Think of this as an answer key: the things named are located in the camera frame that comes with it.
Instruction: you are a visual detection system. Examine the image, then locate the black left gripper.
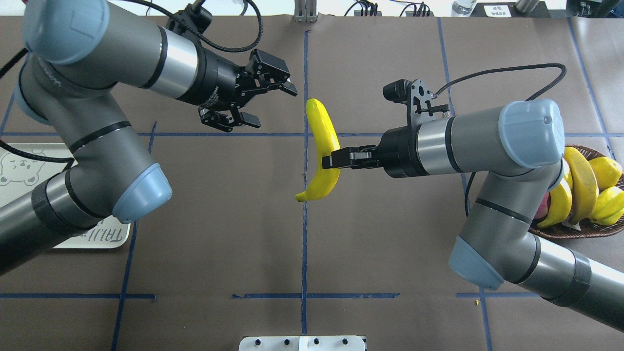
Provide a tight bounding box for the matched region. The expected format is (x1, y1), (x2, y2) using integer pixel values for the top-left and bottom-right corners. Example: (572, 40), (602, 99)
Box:
(178, 49), (298, 133)

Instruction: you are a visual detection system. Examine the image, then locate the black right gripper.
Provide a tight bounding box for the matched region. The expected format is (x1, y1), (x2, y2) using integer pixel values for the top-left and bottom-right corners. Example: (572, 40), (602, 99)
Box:
(322, 128), (429, 178)

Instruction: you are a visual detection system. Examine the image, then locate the yellow banana carried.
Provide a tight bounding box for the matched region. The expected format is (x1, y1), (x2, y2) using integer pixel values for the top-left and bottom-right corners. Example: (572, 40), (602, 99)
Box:
(295, 98), (340, 202)

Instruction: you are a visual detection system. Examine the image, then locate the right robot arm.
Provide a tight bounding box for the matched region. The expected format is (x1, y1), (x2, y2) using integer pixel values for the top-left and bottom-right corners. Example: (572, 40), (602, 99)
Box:
(322, 98), (624, 331)

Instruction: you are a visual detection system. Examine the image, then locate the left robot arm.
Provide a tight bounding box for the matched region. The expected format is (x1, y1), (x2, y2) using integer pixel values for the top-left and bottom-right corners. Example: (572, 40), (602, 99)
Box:
(1, 0), (298, 274)

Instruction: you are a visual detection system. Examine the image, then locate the wicker fruit basket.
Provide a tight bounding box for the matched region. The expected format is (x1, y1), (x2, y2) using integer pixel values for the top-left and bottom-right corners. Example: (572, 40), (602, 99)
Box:
(529, 145), (623, 238)

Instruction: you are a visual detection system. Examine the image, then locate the yellow banana in basket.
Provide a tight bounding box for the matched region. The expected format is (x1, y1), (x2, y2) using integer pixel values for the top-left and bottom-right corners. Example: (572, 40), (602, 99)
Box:
(564, 147), (599, 225)

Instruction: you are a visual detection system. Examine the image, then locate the pink apple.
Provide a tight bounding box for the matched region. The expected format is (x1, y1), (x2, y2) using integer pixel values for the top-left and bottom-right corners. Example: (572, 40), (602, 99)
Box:
(533, 193), (550, 221)

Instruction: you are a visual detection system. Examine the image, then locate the yellow lemon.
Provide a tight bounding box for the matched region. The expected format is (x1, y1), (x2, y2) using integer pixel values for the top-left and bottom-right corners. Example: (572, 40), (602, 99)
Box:
(588, 186), (624, 225)
(589, 157), (623, 191)

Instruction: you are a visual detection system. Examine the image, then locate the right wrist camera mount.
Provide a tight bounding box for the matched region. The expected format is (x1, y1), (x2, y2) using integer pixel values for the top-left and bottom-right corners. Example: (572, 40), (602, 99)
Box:
(382, 78), (450, 129)

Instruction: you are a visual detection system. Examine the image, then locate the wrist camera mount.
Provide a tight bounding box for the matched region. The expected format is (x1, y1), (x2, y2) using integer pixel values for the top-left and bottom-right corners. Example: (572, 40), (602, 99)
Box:
(165, 0), (213, 39)
(382, 78), (450, 129)

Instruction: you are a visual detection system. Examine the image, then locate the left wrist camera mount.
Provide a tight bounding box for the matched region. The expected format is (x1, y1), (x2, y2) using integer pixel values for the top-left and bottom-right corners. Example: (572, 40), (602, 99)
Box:
(165, 0), (213, 39)

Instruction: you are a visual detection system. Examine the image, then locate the aluminium frame post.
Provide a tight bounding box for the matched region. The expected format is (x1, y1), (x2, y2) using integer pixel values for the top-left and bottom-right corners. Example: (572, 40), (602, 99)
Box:
(293, 0), (318, 23)

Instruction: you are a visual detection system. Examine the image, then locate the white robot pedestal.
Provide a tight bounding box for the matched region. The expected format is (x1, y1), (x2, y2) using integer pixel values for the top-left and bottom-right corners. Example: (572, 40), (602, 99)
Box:
(238, 335), (368, 351)

